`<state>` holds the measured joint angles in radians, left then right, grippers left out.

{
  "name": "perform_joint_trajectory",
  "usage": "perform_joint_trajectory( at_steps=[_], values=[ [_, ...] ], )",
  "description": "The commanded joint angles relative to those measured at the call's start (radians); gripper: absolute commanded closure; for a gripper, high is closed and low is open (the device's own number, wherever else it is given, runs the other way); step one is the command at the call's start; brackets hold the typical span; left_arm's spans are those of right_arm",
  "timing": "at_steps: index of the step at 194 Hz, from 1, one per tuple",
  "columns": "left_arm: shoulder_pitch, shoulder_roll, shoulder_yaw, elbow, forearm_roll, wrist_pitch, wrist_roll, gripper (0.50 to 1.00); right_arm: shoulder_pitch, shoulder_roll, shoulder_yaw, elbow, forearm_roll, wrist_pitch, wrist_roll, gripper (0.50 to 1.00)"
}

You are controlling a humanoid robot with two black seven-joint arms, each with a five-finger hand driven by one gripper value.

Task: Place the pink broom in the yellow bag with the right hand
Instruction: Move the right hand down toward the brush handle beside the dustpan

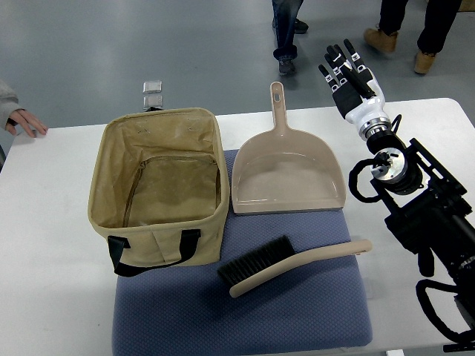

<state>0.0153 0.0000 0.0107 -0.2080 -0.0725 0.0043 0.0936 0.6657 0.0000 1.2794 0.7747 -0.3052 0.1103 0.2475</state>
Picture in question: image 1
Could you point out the person in blue jeans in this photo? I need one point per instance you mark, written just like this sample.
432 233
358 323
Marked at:
286 24

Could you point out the bystander bare hand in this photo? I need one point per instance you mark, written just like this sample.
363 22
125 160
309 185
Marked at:
30 124

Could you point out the beige hand broom black bristles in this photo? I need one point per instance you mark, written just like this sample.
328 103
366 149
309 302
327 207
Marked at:
277 257

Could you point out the metal floor plate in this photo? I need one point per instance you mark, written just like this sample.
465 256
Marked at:
152 101
154 86

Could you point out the upper metal floor plate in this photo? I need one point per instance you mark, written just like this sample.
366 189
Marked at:
154 86

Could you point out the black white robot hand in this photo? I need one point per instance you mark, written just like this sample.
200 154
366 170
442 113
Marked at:
355 90

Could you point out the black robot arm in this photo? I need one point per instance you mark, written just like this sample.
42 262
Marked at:
427 216

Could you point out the grey sleeve forearm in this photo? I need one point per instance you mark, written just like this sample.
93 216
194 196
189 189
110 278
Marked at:
9 103

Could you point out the lower metal floor plate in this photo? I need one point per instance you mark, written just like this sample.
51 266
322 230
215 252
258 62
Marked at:
152 101

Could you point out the yellow fabric bag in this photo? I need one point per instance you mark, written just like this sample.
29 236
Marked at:
160 190

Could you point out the beige plastic dustpan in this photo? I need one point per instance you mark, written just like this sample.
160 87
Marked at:
284 170

